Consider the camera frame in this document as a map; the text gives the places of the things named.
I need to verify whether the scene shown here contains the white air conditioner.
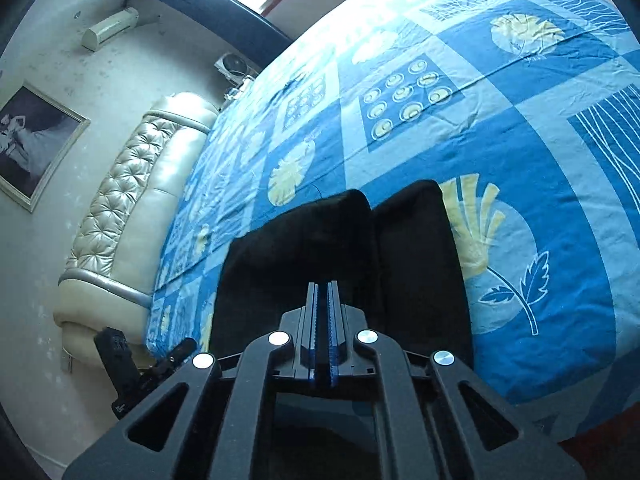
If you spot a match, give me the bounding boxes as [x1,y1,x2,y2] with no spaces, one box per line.
[82,7,140,52]

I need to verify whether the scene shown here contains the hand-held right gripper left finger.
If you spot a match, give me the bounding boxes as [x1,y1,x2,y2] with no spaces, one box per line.
[62,282,323,480]

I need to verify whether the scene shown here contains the framed wall picture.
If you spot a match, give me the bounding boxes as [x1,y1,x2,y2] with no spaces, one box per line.
[0,82,91,213]

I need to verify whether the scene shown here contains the beige tufted headboard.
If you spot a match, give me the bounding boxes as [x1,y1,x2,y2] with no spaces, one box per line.
[54,92,221,366]

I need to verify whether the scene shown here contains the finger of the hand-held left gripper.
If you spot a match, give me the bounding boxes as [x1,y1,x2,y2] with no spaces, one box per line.
[145,337,198,383]

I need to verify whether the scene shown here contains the black studded pants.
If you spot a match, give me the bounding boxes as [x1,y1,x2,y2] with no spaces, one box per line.
[209,180,475,401]

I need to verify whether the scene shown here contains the blue curtain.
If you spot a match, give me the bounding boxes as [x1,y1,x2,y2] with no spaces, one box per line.
[142,0,293,46]

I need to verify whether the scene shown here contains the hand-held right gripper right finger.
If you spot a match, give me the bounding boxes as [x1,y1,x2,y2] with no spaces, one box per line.
[325,280,588,480]

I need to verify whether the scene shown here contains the white fan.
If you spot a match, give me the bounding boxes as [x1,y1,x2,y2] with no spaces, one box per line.
[215,52,258,86]

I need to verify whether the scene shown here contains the blue patterned bedsheet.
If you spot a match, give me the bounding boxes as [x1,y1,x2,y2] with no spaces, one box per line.
[145,0,640,436]

